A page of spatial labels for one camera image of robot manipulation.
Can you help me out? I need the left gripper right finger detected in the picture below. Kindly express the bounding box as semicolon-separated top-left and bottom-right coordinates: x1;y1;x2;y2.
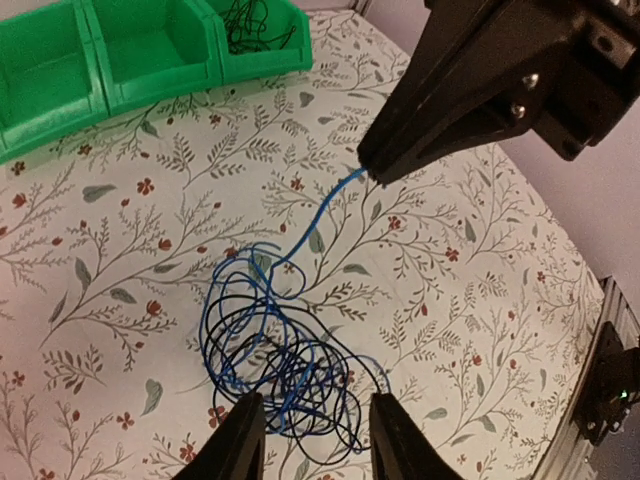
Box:
369;393;462;480

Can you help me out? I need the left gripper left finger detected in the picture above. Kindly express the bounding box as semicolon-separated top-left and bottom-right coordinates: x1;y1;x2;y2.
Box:
173;392;265;480

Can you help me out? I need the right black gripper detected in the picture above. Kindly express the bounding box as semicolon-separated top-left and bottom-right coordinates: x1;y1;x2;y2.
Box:
357;1;639;185

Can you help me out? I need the black cable tangle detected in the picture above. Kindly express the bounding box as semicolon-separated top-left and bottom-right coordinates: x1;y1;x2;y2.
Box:
202;294;394;464

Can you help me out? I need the blue cable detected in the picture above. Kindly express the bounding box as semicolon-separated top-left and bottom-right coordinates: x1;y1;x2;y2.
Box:
198;167;391;455

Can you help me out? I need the thin black cable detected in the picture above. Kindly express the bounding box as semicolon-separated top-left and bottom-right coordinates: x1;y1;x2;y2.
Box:
219;0;299;55

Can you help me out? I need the floral table mat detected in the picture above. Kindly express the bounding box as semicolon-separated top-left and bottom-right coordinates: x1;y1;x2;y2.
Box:
1;10;603;479

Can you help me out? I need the right green bin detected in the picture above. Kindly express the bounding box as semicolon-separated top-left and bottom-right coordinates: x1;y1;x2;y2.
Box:
196;0;313;85

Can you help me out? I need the green bin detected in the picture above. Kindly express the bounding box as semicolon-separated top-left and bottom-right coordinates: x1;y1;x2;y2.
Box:
1;1;108;163
196;0;313;85
81;1;222;116

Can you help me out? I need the middle green bin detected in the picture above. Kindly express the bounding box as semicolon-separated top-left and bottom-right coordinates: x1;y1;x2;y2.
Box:
81;1;222;116

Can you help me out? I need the left green bin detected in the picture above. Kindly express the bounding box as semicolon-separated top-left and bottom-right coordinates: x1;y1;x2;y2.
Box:
1;1;108;163

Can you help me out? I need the front aluminium rail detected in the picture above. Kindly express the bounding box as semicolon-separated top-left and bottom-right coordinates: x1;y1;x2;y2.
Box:
532;277;639;479

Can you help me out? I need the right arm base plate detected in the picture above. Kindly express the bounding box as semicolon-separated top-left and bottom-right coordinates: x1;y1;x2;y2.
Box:
573;321;639;447

